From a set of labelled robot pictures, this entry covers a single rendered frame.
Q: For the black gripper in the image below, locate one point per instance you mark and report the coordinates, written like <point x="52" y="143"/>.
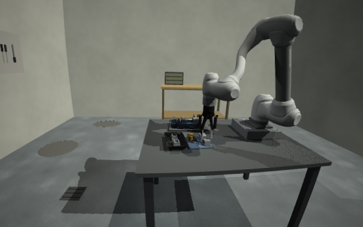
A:
<point x="206" y="116"/>

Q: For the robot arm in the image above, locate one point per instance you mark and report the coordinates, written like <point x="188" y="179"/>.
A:
<point x="282" y="110"/>

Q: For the yellow rectangular block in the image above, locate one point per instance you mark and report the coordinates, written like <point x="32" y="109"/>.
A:
<point x="190" y="137"/>

